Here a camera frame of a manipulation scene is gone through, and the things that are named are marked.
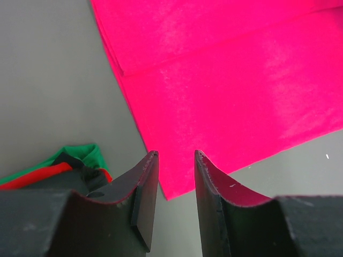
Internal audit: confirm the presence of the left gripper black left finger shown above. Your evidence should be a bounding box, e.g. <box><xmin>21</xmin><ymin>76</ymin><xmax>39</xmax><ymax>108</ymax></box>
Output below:
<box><xmin>1</xmin><ymin>151</ymin><xmax>159</xmax><ymax>256</ymax></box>

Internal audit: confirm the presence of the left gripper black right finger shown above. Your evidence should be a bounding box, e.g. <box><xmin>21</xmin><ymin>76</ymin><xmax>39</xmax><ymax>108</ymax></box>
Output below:
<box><xmin>195</xmin><ymin>150</ymin><xmax>342</xmax><ymax>256</ymax></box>

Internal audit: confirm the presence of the red t shirt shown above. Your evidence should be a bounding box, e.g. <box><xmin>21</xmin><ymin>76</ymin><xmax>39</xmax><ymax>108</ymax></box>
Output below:
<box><xmin>91</xmin><ymin>1</ymin><xmax>342</xmax><ymax>200</ymax></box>

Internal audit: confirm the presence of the folded black shirt stack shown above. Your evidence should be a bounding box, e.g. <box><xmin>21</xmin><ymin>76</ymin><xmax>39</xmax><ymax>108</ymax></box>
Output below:
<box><xmin>1</xmin><ymin>144</ymin><xmax>112</xmax><ymax>194</ymax></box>

